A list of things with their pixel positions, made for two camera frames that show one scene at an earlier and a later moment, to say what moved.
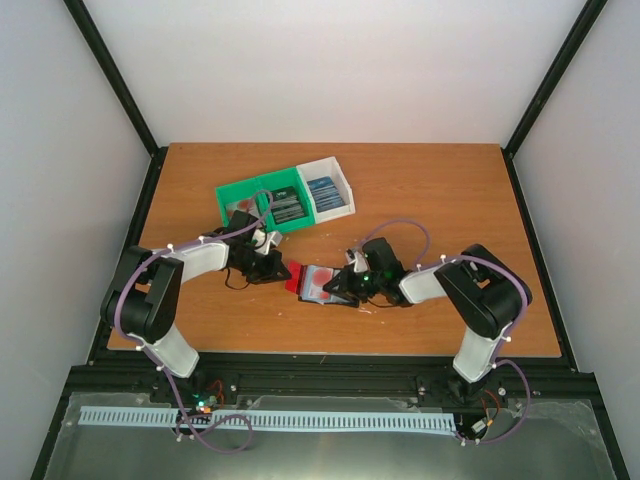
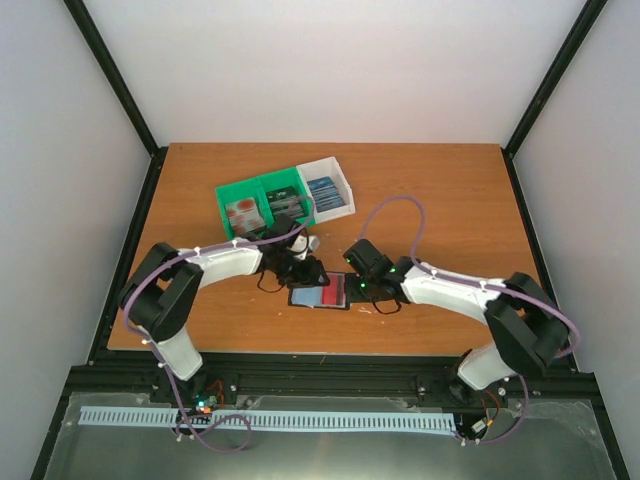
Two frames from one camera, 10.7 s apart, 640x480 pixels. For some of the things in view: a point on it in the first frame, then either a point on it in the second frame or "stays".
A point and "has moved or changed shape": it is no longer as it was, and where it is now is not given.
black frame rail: x=157 y=154 stays
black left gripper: x=274 y=268 -> x=310 y=274
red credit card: x=294 y=267 has moved or changed shape
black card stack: x=286 y=205 stays
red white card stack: x=247 y=205 stays
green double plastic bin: x=278 y=199 stays
